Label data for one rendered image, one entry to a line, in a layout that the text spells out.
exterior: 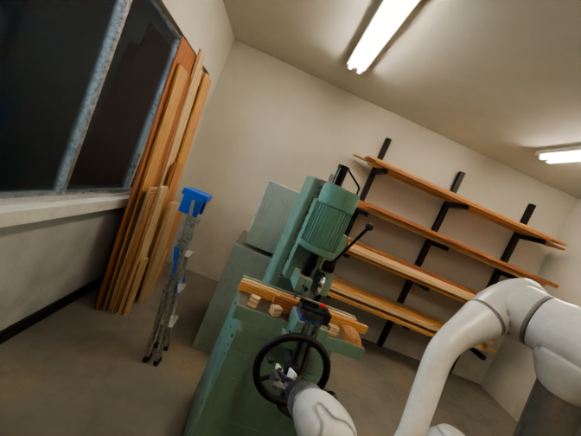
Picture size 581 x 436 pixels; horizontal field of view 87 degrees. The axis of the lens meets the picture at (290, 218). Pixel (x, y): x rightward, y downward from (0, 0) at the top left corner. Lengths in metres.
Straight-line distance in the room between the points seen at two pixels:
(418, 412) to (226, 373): 0.86
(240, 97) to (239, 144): 0.53
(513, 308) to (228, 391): 1.10
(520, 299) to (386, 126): 3.23
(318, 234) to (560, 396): 0.87
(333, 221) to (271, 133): 2.51
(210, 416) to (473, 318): 1.14
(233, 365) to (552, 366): 1.06
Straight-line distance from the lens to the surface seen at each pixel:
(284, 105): 3.78
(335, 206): 1.32
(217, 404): 1.54
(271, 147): 3.70
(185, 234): 2.02
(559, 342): 0.88
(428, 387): 0.82
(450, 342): 0.84
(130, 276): 2.67
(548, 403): 0.97
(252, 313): 1.32
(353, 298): 3.53
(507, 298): 0.92
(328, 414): 0.67
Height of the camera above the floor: 1.42
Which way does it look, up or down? 5 degrees down
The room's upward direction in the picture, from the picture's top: 23 degrees clockwise
